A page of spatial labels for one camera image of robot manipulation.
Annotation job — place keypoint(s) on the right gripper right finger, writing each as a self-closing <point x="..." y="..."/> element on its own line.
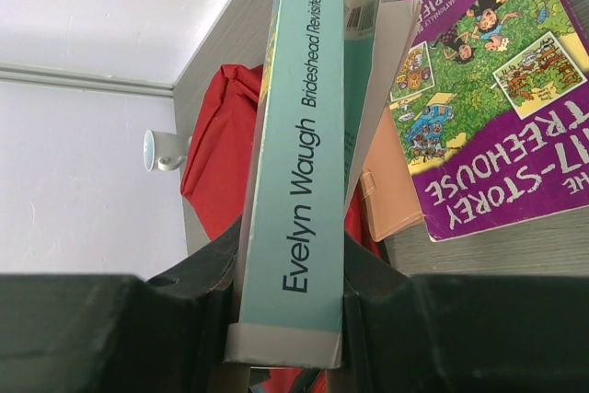
<point x="459" y="333"/>

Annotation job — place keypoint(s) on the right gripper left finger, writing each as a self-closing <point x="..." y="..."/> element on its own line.
<point x="119" y="333"/>

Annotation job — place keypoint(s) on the red backpack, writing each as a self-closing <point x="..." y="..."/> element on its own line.
<point x="216" y="173"/>

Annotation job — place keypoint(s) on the purple cover book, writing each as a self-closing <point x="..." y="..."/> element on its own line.
<point x="491" y="109"/>

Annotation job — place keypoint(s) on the yellow cover book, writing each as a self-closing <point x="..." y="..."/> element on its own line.
<point x="329" y="67"/>

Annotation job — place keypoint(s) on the tan leather wallet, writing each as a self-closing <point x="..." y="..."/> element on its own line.
<point x="389" y="196"/>

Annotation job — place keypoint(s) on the translucent plastic cup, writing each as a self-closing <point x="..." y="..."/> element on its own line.
<point x="164" y="151"/>

